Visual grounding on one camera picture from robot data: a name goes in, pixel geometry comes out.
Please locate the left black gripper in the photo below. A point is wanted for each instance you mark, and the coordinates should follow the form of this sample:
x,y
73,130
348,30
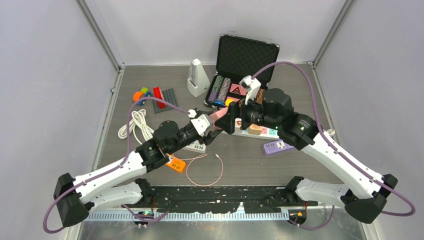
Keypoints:
x,y
209,137

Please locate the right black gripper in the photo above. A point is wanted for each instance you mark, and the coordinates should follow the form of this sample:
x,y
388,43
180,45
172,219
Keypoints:
x,y
227,121

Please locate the white cube socket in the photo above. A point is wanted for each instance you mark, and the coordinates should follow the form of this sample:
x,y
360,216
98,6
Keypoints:
x,y
238,125

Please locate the orange cube socket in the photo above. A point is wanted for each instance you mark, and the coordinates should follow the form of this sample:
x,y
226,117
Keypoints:
x,y
255,129

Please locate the purple power strip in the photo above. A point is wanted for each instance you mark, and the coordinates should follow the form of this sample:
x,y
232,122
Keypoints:
x,y
276,147

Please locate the pink cube socket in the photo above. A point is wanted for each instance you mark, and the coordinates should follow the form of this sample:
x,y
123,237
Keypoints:
x,y
216,116

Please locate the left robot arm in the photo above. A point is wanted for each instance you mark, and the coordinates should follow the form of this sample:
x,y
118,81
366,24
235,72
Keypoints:
x,y
76,197

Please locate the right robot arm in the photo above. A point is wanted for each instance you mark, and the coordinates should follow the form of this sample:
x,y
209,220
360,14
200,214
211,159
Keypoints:
x,y
363,193

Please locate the white power strip with usb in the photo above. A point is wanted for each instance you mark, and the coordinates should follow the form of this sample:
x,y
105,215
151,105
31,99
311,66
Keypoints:
x,y
196,147

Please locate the white metronome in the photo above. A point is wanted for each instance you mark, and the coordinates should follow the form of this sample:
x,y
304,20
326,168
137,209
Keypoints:
x,y
198,82

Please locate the white colourful power strip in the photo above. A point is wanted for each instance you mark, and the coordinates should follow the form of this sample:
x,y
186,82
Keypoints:
x,y
267,134

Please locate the grey building baseplate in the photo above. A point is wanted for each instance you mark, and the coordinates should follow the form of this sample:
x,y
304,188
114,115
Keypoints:
x,y
168,95

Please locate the orange power strip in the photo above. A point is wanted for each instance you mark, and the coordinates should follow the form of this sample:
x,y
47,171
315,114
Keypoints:
x,y
176,164

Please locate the red toy brick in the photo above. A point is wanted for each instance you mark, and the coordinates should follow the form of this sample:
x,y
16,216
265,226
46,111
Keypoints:
x,y
157,92

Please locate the black poker chip case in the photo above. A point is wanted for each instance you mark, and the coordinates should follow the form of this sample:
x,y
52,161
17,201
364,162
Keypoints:
x,y
237,57

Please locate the toy car blocks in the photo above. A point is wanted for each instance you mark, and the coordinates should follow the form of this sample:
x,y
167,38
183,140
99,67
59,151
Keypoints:
x,y
143,92

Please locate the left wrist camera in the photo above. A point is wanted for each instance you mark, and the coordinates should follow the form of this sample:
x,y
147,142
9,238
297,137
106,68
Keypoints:
x,y
200,120

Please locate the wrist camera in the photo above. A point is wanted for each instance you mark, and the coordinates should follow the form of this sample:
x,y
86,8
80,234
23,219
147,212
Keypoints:
x,y
200,120
251,86

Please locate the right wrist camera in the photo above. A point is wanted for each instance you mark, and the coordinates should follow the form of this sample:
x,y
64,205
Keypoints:
x,y
251,86

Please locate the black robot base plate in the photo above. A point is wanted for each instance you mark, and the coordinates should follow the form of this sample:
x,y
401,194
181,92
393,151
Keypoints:
x,y
219,199

